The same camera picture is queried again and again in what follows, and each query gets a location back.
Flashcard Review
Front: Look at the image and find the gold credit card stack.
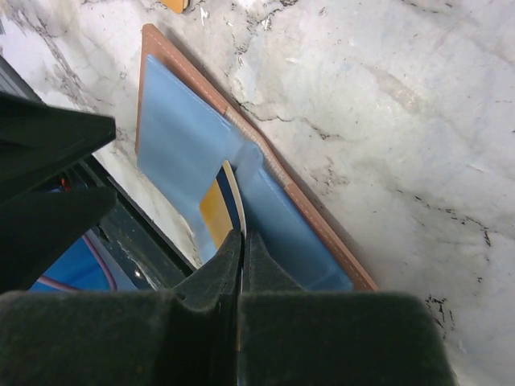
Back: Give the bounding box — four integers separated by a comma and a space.
159, 0, 190, 14

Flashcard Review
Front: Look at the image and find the single gold card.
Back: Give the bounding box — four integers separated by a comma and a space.
200, 160, 246, 249

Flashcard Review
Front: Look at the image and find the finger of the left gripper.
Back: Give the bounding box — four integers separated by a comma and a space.
1, 187, 117, 293
1, 92, 116, 204

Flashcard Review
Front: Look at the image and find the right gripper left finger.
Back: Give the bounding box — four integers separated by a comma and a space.
1, 231, 243, 385

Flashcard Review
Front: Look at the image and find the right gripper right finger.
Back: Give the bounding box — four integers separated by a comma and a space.
238, 232, 455, 385

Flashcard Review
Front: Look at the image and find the blue plastic bin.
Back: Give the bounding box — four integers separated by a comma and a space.
44, 231, 136, 291

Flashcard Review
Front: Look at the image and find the pink leather card holder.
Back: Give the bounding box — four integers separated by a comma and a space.
135, 23, 377, 291

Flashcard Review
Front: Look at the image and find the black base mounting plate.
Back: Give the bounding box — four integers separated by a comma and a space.
60, 158, 198, 290

